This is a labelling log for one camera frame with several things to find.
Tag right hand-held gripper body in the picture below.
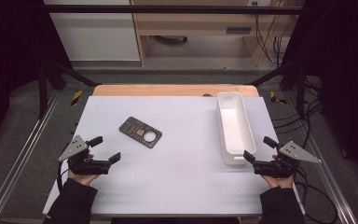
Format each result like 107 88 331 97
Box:
253 140 323 179

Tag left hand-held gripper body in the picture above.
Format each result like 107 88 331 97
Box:
58 134 112 176

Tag person's left hand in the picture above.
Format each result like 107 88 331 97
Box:
67 170 101 187

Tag person's right hand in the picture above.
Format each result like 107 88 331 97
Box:
260 174 295 189

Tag white plastic bin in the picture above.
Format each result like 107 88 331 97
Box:
215 91 257 166

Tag yellow black tape marker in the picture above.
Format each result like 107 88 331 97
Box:
269 91 287 105
70 90 83 106

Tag white board sheet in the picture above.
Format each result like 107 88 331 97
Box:
42 95 306 218

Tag wooden table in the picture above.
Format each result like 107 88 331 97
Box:
92 84 260 97

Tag black curtain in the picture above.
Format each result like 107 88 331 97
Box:
282 0 358 181
0 0 73 153

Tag white cabinet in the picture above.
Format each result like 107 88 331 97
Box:
43 0 142 62

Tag light wooden desk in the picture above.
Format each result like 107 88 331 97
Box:
130 0 306 67

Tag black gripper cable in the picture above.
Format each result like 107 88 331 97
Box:
56 161 71 192
293 167 339 224

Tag black floor cables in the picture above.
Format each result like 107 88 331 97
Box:
273 77 324 147

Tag aluminium rail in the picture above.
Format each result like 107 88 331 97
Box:
283 92 358 224
0 91 62 224

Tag black metal frame stand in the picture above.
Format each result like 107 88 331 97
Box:
38 59 102 119
245 60 307 118

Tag hanging cables bundle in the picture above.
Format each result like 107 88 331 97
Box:
255 3 293 66

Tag black horizontal frame bar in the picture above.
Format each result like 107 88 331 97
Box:
43 4 306 15

